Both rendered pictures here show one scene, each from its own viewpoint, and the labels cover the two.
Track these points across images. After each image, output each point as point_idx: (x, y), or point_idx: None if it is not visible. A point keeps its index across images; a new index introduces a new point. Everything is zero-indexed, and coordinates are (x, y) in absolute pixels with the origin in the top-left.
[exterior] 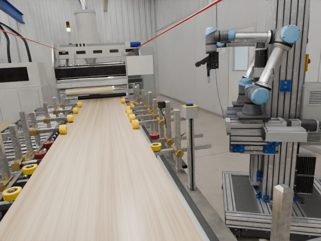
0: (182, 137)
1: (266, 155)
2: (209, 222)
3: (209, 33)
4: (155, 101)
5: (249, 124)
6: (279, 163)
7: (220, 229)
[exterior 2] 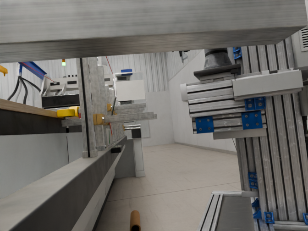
0: None
1: (255, 140)
2: (50, 175)
3: None
4: (110, 90)
5: (212, 82)
6: (279, 154)
7: (53, 179)
